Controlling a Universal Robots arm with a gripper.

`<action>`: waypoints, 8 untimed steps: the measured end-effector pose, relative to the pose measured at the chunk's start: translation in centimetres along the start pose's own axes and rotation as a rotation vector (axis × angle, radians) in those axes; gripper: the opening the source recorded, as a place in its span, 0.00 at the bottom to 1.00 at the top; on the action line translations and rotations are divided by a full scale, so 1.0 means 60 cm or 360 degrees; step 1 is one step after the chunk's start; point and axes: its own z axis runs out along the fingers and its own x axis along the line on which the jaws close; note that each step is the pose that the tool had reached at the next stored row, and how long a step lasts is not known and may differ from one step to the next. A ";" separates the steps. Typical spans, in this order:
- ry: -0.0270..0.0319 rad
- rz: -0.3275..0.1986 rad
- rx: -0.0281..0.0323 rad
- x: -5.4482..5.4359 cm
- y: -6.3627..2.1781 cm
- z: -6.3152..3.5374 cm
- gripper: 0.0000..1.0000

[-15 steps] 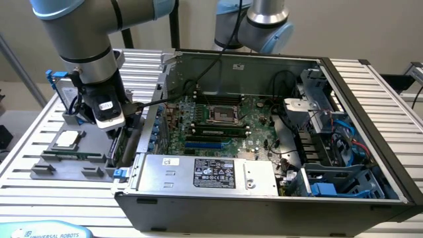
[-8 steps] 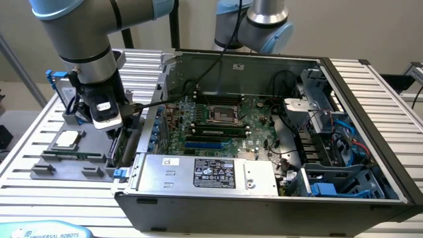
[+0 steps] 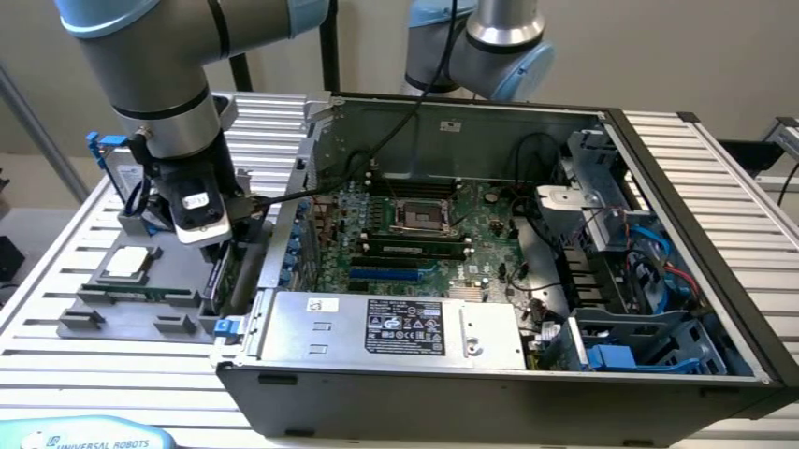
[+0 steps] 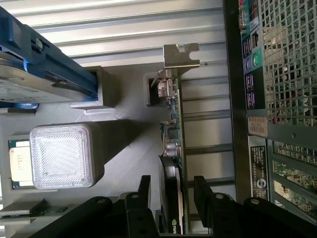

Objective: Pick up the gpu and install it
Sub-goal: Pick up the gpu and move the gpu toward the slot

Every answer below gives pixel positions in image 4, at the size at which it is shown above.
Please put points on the silver CPU chip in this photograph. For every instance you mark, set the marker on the silver CPU chip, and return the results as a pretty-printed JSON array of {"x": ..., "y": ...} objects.
[{"x": 20, "y": 162}]

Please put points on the hard disk in blue caddy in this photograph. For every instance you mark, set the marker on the hard disk in blue caddy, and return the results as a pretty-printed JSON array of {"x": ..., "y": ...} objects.
[{"x": 37, "y": 72}]

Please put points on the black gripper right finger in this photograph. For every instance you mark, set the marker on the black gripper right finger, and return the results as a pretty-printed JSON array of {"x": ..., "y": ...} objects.
[{"x": 223, "y": 213}]

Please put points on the green graphics card with bracket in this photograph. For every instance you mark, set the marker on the green graphics card with bracket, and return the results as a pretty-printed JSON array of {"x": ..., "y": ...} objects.
[{"x": 176, "y": 138}]

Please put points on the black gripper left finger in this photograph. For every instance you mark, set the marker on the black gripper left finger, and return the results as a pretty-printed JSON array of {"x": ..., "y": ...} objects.
[{"x": 128, "y": 213}]

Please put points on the grey printed parts rack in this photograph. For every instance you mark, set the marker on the grey printed parts rack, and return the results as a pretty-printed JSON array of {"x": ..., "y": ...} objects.
[{"x": 119, "y": 129}]

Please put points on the computer case rear panel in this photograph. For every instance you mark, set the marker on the computer case rear panel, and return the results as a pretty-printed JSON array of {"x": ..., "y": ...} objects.
[{"x": 275, "y": 99}]

